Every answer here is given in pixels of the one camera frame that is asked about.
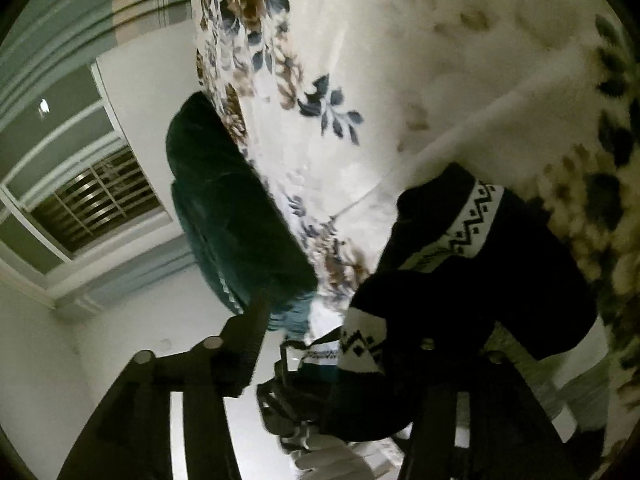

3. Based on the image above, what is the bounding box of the white gloved hand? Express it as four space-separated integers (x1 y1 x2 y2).
290 434 374 480

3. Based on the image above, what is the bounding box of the dark teal quilted duvet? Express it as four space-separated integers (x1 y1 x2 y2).
166 92 318 341

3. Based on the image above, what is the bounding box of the white floral fleece blanket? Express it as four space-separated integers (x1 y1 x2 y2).
188 0 640 470

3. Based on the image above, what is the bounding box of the window with metal grille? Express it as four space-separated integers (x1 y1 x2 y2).
1 64 171 285

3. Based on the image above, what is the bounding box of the black patterned knit sweater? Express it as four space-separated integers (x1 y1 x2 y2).
257 161 614 443

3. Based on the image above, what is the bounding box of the grey green curtain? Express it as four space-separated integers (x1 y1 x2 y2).
1 0 192 127

